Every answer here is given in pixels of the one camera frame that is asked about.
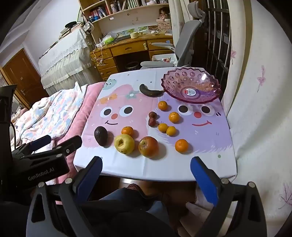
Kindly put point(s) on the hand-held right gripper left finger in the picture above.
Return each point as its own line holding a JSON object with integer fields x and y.
{"x": 89, "y": 179}

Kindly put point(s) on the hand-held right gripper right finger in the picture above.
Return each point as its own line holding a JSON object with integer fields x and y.
{"x": 205, "y": 182}

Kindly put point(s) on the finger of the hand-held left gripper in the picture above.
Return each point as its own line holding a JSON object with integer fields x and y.
{"x": 70, "y": 143}
{"x": 41, "y": 141}

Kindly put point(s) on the dark avocado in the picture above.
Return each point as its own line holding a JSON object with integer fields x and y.
{"x": 100, "y": 136}

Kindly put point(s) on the yellow apple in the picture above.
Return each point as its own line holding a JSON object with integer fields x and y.
{"x": 124, "y": 144}

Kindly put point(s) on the small kumquat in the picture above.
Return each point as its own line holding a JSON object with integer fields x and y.
{"x": 162, "y": 127}
{"x": 171, "y": 131}

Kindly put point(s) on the red apple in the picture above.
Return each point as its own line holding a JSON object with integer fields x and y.
{"x": 148, "y": 147}

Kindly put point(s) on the mandarin with stem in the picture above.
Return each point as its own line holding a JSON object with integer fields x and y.
{"x": 174, "y": 117}

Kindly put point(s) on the brown lychee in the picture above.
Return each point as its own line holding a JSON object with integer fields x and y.
{"x": 152, "y": 122}
{"x": 152, "y": 115}

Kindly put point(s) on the dark overripe banana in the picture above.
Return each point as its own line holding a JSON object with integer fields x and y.
{"x": 148, "y": 92}

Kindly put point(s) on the purple glass bowl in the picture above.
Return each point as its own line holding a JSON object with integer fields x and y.
{"x": 173, "y": 79}

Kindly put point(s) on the floral blanket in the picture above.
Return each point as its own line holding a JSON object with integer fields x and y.
{"x": 50, "y": 109}

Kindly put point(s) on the cartoon printed tablecloth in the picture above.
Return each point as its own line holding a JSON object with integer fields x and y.
{"x": 200, "y": 141}

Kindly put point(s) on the person's jeans leg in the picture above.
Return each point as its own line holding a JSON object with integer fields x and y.
{"x": 127, "y": 196}

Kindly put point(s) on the pink bed sheet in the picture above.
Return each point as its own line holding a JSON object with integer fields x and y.
{"x": 90, "y": 100}

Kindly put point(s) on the wooden door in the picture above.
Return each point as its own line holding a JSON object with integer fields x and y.
{"x": 20, "y": 73}

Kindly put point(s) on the white floral curtain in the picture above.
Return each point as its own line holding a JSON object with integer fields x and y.
{"x": 255, "y": 114}

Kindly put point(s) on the white lace cover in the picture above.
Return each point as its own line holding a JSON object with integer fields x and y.
{"x": 66, "y": 57}

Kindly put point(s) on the dark wastebasket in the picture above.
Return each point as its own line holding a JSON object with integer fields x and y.
{"x": 132, "y": 66}

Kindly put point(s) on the tissue pack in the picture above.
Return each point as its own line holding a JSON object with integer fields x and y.
{"x": 107, "y": 39}

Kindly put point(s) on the wooden desk with drawers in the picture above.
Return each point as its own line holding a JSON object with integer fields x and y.
{"x": 127, "y": 47}

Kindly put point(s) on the stack of books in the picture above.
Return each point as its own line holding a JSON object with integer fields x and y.
{"x": 70, "y": 28}

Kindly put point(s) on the white storage box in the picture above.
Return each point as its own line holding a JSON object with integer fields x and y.
{"x": 159, "y": 57}

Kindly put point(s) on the metal window grille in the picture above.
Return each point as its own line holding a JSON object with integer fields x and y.
{"x": 216, "y": 45}

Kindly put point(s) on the wooden bookshelf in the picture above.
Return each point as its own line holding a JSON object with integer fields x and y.
{"x": 118, "y": 14}

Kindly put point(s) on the grey office chair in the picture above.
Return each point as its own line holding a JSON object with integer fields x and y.
{"x": 187, "y": 41}

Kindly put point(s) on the wooden cutout ornament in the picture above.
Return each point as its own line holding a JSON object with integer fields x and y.
{"x": 164, "y": 25}

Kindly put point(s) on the row of books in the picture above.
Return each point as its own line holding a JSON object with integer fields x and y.
{"x": 132, "y": 3}

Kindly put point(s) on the doll figurine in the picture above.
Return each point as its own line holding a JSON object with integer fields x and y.
{"x": 163, "y": 14}

